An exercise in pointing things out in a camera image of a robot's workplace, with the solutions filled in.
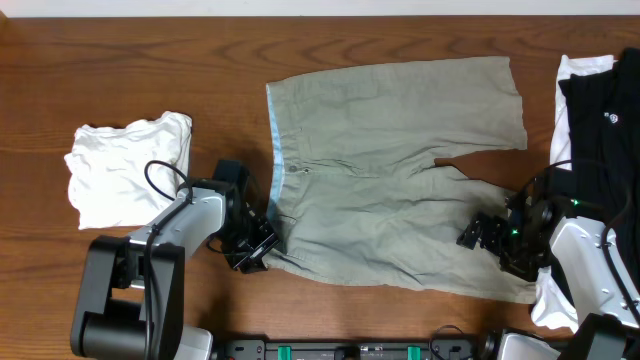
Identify khaki green shorts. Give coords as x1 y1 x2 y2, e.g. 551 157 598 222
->
264 56 536 303

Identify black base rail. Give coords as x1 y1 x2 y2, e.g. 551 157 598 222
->
209 325 499 360

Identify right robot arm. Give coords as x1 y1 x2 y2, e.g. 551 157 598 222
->
456 162 639 359

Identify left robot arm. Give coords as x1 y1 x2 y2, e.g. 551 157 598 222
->
70 160 279 359

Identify black garment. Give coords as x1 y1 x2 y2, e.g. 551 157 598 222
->
559 48 639 285

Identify folded white t-shirt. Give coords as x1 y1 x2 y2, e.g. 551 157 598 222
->
64 111 192 230

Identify white garment under pile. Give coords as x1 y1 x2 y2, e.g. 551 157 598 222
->
531 55 616 333

